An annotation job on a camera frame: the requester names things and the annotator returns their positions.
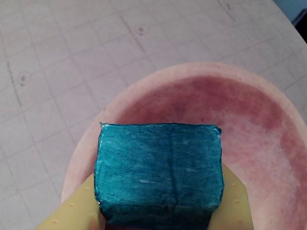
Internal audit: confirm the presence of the pink bowl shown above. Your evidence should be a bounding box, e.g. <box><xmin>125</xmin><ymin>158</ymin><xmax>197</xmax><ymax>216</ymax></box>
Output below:
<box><xmin>61</xmin><ymin>61</ymin><xmax>307</xmax><ymax>230</ymax></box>

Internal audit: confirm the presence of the blue painted block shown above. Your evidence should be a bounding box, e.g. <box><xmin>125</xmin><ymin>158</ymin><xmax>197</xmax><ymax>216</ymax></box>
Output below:
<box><xmin>93</xmin><ymin>122</ymin><xmax>225</xmax><ymax>227</ymax></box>

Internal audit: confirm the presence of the grey gridded gift wrap sheet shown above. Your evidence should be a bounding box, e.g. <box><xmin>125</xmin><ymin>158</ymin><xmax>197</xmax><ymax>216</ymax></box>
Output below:
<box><xmin>0</xmin><ymin>0</ymin><xmax>307</xmax><ymax>230</ymax></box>

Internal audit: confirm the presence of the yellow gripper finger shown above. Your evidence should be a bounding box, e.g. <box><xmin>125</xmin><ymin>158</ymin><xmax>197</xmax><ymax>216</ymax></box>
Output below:
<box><xmin>35</xmin><ymin>176</ymin><xmax>106</xmax><ymax>230</ymax></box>
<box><xmin>208</xmin><ymin>165</ymin><xmax>254</xmax><ymax>230</ymax></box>

